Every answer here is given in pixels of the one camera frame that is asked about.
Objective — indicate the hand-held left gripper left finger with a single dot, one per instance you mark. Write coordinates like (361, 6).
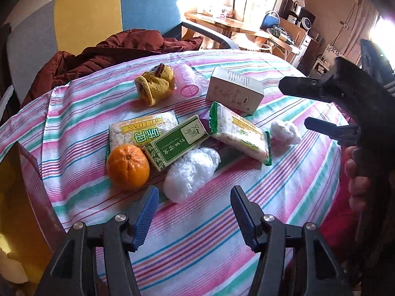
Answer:
(148, 212)

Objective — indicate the beige carton box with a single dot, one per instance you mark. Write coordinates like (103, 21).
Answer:
(234, 89)

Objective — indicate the red cloth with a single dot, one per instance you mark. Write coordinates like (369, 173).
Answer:
(336, 222)

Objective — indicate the black appliance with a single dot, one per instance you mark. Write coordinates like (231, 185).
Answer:
(297, 10)

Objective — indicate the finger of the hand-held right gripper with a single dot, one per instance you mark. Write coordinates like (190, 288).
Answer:
(302, 88)
(327, 129)

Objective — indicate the maroon jacket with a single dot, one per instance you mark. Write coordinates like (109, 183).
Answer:
(92, 55)

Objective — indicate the rice cracker packet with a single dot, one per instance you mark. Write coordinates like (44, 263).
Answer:
(237, 132)
(135, 129)

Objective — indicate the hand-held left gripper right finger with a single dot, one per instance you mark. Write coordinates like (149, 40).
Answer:
(243, 215)

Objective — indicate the orange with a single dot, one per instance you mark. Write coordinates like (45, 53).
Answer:
(128, 166)

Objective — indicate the grey yellow blue chair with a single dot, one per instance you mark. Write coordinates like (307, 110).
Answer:
(86, 12)

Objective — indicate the clear plastic bag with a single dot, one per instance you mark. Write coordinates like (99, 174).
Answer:
(188, 172)

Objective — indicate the person's right hand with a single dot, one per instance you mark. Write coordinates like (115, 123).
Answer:
(358, 178)

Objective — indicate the pink hair roller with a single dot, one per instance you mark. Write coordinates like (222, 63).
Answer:
(186, 80)

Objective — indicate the blue bag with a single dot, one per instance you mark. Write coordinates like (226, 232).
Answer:
(270, 20)

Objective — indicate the red gift box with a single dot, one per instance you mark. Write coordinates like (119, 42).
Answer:
(34, 191)

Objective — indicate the white tissue wad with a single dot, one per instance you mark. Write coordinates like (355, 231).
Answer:
(285, 131)

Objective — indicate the wooden desk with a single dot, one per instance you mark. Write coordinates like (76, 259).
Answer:
(234, 24)

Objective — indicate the green tea box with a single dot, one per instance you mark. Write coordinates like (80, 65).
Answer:
(172, 145)

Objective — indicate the white cabinet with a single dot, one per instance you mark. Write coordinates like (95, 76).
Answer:
(305, 49)

